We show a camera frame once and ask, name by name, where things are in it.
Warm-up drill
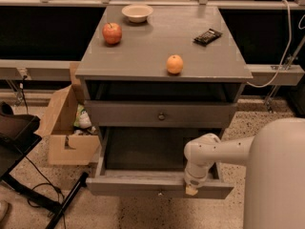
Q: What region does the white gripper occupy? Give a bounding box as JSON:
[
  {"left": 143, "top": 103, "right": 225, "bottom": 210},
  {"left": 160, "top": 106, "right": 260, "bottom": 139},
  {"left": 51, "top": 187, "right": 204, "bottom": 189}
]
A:
[{"left": 184, "top": 166, "right": 208, "bottom": 196}]

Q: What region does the grey drawer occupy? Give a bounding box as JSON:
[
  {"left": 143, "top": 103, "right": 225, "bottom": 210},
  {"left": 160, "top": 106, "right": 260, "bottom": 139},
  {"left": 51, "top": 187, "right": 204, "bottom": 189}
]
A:
[
  {"left": 85, "top": 100, "right": 236, "bottom": 129},
  {"left": 85, "top": 126, "right": 235, "bottom": 200}
]

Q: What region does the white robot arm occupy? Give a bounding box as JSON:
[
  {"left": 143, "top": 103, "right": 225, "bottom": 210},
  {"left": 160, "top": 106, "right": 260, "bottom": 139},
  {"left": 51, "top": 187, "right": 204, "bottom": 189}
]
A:
[{"left": 184, "top": 117, "right": 305, "bottom": 229}]

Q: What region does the grey top drawer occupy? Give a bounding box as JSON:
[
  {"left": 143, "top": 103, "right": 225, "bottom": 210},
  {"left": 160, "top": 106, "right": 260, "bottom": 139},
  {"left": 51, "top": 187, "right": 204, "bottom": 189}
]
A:
[{"left": 85, "top": 100, "right": 236, "bottom": 129}]

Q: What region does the grey drawer cabinet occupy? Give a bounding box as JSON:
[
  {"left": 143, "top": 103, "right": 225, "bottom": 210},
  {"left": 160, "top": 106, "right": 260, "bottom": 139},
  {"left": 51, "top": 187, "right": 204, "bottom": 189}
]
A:
[{"left": 74, "top": 5, "right": 254, "bottom": 135}]

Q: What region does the black stand leg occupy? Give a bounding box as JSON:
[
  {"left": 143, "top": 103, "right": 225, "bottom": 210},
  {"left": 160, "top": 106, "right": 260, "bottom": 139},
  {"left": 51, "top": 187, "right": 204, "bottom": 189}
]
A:
[{"left": 46, "top": 173, "right": 89, "bottom": 229}]

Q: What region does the orange fruit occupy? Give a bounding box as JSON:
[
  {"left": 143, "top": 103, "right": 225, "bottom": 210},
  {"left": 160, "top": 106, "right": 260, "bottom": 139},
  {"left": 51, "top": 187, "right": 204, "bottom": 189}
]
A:
[{"left": 166, "top": 54, "right": 184, "bottom": 74}]

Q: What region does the white green plush toy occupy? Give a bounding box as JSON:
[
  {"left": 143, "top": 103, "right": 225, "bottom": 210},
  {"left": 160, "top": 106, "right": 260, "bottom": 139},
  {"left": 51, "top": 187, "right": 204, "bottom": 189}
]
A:
[{"left": 73, "top": 104, "right": 92, "bottom": 129}]

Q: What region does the cardboard box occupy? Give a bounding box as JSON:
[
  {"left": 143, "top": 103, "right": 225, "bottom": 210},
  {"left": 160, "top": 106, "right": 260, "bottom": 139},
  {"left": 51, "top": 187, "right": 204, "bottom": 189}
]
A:
[{"left": 36, "top": 62, "right": 100, "bottom": 165}]

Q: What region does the black snack packet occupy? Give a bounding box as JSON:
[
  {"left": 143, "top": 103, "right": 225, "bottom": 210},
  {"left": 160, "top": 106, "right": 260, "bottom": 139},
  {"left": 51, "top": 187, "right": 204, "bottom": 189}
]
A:
[{"left": 193, "top": 29, "right": 222, "bottom": 47}]

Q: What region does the red apple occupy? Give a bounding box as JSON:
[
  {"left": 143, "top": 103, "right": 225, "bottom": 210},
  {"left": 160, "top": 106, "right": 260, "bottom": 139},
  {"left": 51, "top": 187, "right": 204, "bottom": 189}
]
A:
[{"left": 102, "top": 23, "right": 122, "bottom": 45}]

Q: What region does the white bowl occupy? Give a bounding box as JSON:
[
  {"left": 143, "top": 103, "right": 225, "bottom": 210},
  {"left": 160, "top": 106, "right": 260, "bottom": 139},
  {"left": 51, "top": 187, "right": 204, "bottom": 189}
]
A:
[{"left": 122, "top": 4, "right": 153, "bottom": 23}]

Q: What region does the white cable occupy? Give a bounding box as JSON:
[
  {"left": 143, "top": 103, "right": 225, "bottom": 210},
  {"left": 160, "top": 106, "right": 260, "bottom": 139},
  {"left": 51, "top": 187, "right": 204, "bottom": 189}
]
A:
[{"left": 246, "top": 0, "right": 293, "bottom": 89}]

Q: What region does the black floor cable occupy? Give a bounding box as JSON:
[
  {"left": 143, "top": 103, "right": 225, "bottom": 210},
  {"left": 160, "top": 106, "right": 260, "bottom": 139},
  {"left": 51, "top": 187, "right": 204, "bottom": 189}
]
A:
[{"left": 24, "top": 156, "right": 67, "bottom": 229}]

